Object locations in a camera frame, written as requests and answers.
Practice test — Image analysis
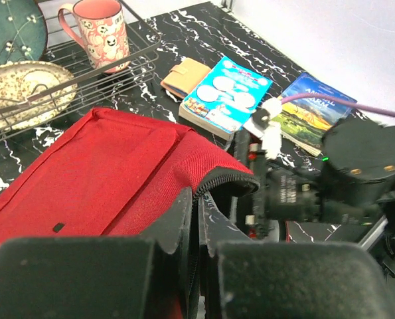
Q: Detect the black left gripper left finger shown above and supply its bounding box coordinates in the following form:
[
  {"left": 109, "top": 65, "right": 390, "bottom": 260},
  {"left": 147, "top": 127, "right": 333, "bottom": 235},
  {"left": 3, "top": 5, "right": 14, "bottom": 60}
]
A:
[{"left": 0, "top": 188, "right": 193, "bottom": 318}]

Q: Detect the dark teal plate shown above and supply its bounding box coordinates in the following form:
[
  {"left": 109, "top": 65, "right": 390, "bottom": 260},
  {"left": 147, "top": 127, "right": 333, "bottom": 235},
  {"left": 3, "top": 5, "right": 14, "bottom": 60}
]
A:
[{"left": 0, "top": 0, "right": 48, "bottom": 65}]

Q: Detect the pink leather wallet notebook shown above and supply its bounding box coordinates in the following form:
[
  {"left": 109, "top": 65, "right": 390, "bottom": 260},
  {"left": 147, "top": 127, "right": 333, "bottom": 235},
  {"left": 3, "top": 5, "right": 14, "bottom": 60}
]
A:
[{"left": 160, "top": 57, "right": 211, "bottom": 98}]

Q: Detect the blue Animal Farm book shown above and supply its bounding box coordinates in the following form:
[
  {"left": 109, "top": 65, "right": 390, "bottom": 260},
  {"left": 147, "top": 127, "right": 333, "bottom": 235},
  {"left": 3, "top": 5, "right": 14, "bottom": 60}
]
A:
[{"left": 274, "top": 72, "right": 356, "bottom": 156}]

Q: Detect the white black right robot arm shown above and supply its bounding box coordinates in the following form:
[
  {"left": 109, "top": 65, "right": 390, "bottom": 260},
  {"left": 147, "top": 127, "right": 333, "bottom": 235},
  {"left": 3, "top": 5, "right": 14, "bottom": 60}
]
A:
[{"left": 234, "top": 120, "right": 395, "bottom": 291}]

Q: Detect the blue treehouse comic book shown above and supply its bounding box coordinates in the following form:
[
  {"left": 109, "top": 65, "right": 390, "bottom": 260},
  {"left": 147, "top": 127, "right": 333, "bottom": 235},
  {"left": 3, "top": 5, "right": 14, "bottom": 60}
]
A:
[{"left": 179, "top": 56, "right": 273, "bottom": 140}]

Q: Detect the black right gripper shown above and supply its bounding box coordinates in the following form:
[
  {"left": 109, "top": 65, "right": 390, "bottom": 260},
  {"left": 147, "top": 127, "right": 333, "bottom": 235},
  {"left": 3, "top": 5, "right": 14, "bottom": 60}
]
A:
[{"left": 233, "top": 130, "right": 321, "bottom": 239}]

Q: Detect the pink patterned mug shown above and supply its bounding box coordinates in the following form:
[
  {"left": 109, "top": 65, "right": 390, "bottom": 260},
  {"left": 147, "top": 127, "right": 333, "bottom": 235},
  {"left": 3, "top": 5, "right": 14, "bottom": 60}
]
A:
[{"left": 57, "top": 0, "right": 129, "bottom": 73}]

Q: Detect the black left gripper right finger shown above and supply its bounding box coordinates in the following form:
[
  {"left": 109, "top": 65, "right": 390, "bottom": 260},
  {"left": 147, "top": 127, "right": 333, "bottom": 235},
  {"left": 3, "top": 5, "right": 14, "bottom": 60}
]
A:
[{"left": 198, "top": 195, "right": 395, "bottom": 318}]

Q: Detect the red backpack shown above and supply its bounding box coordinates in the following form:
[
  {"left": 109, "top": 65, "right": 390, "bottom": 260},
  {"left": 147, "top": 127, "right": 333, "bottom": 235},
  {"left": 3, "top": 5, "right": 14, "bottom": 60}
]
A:
[{"left": 0, "top": 106, "right": 261, "bottom": 319}]

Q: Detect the black wire dish rack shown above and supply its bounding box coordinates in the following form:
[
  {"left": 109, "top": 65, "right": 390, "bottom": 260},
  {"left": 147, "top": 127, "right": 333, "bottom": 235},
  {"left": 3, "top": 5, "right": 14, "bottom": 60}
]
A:
[{"left": 0, "top": 1, "right": 161, "bottom": 142}]

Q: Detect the beige patterned small plate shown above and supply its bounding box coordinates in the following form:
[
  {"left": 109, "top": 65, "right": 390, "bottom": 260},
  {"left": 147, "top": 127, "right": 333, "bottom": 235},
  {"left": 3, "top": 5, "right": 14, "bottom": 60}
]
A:
[{"left": 0, "top": 61, "right": 78, "bottom": 131}]

